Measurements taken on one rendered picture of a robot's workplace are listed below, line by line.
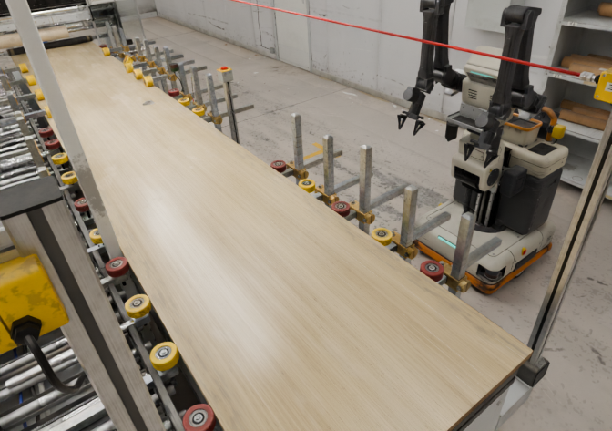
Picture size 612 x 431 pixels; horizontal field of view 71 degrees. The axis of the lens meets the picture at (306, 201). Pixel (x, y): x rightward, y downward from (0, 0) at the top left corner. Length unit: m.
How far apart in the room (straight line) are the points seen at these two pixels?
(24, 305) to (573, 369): 2.52
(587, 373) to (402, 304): 1.41
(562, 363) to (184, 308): 1.92
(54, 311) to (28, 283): 0.03
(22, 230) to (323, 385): 1.02
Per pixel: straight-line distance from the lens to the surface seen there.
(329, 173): 2.01
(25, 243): 0.36
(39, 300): 0.36
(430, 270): 1.58
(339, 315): 1.41
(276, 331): 1.38
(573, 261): 1.37
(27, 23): 1.56
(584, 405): 2.56
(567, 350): 2.73
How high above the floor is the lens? 1.96
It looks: 34 degrees down
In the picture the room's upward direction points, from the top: 4 degrees counter-clockwise
